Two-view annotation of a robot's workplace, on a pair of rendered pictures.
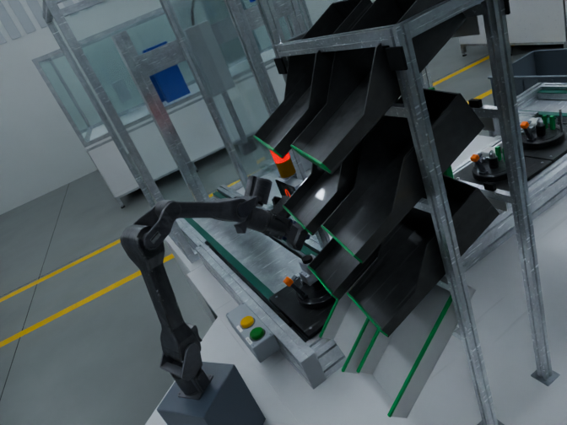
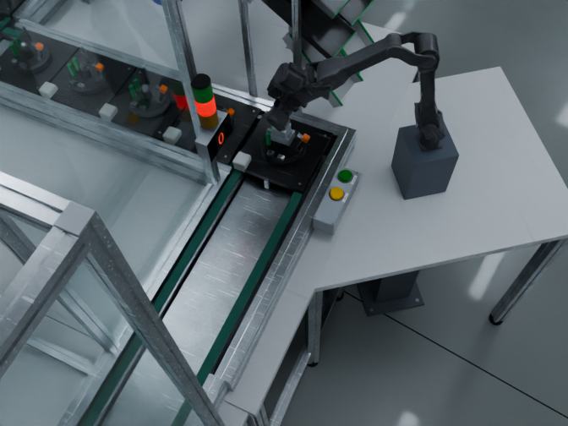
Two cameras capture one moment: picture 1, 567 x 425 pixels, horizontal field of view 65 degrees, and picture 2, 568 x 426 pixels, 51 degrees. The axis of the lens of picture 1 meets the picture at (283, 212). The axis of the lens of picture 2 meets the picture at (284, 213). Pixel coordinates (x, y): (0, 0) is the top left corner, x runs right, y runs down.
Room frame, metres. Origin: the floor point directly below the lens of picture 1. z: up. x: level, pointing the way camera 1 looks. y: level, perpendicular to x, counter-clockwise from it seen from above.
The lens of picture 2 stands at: (1.83, 0.80, 2.48)
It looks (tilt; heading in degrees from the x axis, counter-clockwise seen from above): 60 degrees down; 227
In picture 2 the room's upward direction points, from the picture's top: 4 degrees counter-clockwise
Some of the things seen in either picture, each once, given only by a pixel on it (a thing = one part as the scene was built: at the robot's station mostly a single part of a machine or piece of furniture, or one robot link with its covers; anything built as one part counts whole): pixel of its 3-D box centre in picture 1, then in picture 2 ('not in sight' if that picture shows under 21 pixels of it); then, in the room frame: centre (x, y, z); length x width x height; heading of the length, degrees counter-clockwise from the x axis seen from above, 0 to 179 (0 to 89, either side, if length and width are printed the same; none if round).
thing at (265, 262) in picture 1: (286, 266); (235, 231); (1.35, 0.07, 0.91); 0.84 x 0.28 x 0.10; 19
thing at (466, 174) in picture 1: (493, 160); not in sight; (1.30, -0.71, 1.01); 0.24 x 0.24 x 0.13; 19
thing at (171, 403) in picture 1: (213, 414); (423, 161); (0.79, 0.34, 0.96); 0.14 x 0.14 x 0.20; 56
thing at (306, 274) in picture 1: (313, 266); (279, 129); (1.06, -0.02, 1.06); 0.08 x 0.04 x 0.07; 110
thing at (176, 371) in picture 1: (178, 357); (433, 122); (0.79, 0.33, 1.15); 0.09 x 0.07 x 0.06; 43
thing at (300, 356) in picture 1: (246, 296); (292, 245); (1.26, 0.22, 0.91); 0.89 x 0.06 x 0.11; 19
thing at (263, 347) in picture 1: (251, 330); (335, 199); (1.06, 0.22, 0.93); 0.21 x 0.07 x 0.06; 19
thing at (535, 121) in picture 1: (540, 128); not in sight; (1.38, -0.95, 1.01); 0.24 x 0.24 x 0.13; 19
